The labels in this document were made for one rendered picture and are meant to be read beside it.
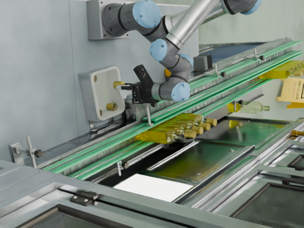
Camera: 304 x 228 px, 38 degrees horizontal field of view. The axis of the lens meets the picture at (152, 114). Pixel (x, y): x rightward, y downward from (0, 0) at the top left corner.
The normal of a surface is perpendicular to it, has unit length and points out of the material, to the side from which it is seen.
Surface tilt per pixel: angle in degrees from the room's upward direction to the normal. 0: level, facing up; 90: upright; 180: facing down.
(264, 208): 90
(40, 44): 0
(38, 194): 0
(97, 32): 90
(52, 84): 0
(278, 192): 90
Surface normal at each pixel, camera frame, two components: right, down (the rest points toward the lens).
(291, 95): -0.43, -0.24
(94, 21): -0.66, 0.15
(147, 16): 0.67, -0.04
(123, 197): -0.14, -0.95
